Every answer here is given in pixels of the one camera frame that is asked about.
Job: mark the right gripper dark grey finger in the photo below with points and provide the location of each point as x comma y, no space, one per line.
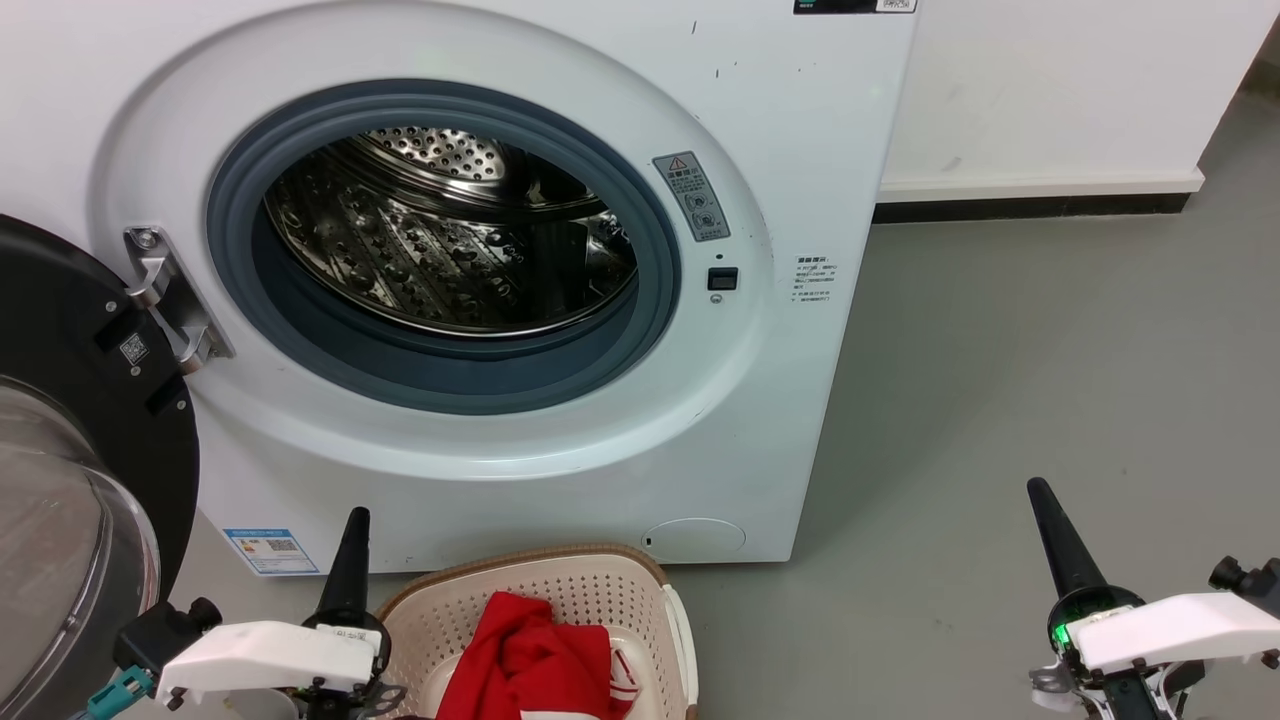
1065,550

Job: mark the right gripper body dark grey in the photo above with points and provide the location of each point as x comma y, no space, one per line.
1068,615

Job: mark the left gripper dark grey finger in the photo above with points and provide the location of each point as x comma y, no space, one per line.
350,580

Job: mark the left gripper body dark grey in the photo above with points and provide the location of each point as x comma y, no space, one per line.
335,705

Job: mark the red garment with white print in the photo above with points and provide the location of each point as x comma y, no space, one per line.
530,660

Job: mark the beige perforated laundry basket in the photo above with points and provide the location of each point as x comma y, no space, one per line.
600,585

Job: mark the silver metal door hinge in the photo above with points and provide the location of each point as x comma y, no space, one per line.
180,310

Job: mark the steel washer drum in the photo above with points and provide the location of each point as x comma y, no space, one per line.
430,250

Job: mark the black washer door with glass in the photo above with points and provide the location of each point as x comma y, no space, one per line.
60,330

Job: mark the blue energy sticker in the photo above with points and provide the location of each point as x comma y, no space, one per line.
270,550

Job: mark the white front-load washing machine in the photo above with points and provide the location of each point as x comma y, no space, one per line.
480,470

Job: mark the round white filter cover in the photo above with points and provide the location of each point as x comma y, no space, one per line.
693,540

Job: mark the white baseboard with black strip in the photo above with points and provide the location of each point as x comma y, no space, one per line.
1040,188

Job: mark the grey rubber door gasket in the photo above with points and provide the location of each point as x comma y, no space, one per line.
640,330

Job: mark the grey warning sticker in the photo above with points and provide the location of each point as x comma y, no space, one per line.
692,197

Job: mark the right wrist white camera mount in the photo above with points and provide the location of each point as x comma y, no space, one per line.
1180,625

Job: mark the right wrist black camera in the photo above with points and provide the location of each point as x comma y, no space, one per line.
1250,580

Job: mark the wrist black camera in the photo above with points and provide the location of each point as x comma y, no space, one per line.
1250,580
160,630

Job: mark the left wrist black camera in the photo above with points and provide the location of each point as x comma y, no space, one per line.
160,630

